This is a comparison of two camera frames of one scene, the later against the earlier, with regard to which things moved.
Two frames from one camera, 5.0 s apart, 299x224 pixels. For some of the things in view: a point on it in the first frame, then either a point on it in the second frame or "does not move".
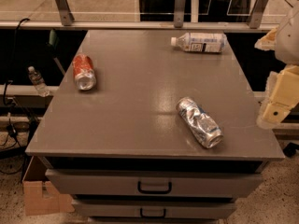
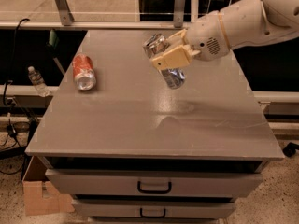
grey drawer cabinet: [157, 127] does not move
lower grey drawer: [150, 209] does not move
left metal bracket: [62, 2] does not move
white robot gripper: [290, 41] to [206, 37]
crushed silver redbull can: [204, 125] to [173, 77]
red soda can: [84, 73] does not move
